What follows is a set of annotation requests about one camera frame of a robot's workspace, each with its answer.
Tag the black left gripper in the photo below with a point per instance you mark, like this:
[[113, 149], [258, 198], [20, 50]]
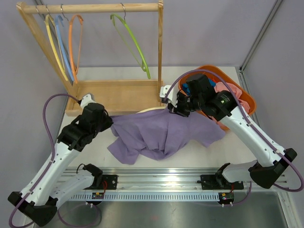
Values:
[[109, 122]]

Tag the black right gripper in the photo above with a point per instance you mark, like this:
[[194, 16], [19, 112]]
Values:
[[178, 109]]

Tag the blue t shirt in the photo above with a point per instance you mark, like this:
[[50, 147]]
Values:
[[186, 89]]

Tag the cream hanger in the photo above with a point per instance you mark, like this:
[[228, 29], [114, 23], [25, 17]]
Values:
[[152, 109]]

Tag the purple t shirt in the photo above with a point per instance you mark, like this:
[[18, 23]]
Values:
[[158, 134]]

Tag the green hanger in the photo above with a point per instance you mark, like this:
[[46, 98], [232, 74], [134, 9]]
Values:
[[135, 48]]

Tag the light blue hanger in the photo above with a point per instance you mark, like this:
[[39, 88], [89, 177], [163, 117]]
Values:
[[59, 23]]

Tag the yellow hanger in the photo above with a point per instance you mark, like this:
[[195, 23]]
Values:
[[52, 36]]

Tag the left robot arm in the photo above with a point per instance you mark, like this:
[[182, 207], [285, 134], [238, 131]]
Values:
[[41, 198]]

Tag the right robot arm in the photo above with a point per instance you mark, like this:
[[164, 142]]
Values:
[[271, 158]]

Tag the wooden clothes rack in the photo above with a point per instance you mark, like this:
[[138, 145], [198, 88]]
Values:
[[119, 96]]

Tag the orange plastic basket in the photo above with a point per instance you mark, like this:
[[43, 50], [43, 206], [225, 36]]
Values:
[[244, 98]]

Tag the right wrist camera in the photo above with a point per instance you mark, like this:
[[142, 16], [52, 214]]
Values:
[[168, 94]]

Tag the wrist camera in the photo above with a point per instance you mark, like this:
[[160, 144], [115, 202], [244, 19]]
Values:
[[86, 99], [168, 94]]

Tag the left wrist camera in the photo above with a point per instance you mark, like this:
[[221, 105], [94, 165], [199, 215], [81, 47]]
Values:
[[86, 99]]

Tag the aluminium frame rail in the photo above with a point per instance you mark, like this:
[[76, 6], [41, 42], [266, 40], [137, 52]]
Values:
[[181, 184]]

